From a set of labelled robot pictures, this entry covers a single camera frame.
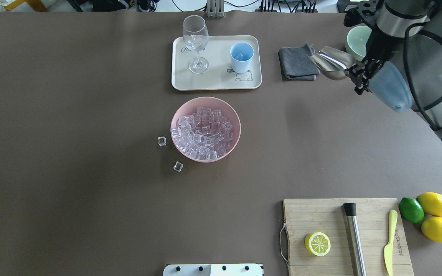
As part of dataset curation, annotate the steel muddler bar tool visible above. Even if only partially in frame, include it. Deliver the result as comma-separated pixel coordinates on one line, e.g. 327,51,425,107
343,202,367,276

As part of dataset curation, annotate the bamboo cutting board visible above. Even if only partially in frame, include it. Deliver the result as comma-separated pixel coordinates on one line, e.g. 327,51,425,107
283,199,399,276

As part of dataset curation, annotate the loose ice cube upper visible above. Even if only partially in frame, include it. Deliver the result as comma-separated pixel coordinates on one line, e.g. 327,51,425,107
157,136,167,146

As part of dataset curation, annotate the light green bowl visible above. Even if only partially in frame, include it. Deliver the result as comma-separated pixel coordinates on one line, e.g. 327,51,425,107
345,26,372,62

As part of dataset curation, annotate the whole yellow lemon lower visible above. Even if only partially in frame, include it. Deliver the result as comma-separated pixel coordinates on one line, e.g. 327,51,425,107
421,216,442,243

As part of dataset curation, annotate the silver metal ice scoop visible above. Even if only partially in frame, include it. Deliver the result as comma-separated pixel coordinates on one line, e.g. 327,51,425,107
308,46,356,81

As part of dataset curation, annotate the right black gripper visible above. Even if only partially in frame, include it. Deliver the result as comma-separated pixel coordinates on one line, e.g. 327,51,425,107
344,0,386,95

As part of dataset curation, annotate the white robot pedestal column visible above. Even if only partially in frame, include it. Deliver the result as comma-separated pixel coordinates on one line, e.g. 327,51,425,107
163,263,264,276

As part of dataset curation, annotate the cream serving tray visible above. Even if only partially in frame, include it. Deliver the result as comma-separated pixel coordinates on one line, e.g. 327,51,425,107
171,35,262,91

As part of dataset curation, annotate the whole yellow lemon upper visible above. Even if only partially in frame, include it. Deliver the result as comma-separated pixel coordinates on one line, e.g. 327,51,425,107
416,192,442,217

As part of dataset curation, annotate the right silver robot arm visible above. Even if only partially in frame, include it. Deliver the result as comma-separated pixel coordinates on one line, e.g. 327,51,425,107
344,0,442,142

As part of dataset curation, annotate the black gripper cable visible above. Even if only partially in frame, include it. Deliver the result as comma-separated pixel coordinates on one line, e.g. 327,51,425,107
402,21,442,168

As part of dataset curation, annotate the loose ice cube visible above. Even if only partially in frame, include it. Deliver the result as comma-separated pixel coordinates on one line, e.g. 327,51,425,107
173,161,183,172
157,136,167,146

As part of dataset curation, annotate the grey folded cloth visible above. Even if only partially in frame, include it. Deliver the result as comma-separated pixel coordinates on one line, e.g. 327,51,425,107
278,43,320,81

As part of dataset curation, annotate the yellow plastic knife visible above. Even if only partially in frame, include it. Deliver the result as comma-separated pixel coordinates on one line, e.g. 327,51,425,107
383,210,398,276

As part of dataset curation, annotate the clear wine glass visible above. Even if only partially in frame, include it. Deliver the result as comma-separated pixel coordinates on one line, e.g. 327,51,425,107
182,15,210,74

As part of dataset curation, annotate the light blue cup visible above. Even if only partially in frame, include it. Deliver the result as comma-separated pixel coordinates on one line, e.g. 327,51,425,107
230,42,254,74

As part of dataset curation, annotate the half lemon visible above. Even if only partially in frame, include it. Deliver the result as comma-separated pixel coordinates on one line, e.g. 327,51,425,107
305,231,331,256

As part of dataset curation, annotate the loose ice cube lower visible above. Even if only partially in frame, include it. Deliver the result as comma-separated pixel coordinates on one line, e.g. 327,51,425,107
173,161,183,172

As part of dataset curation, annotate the pink bowl of ice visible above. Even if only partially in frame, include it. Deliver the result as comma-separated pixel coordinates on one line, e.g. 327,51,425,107
170,97,241,163

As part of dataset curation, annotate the whole yellow lemon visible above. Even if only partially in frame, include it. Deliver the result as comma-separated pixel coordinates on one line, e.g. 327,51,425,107
416,192,442,217
421,216,442,243

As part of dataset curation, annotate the green lime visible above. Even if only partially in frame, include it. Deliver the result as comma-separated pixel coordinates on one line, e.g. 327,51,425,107
398,197,425,224

